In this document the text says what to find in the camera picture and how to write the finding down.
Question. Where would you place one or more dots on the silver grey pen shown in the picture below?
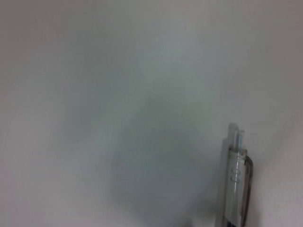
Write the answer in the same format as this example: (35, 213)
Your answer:
(236, 184)

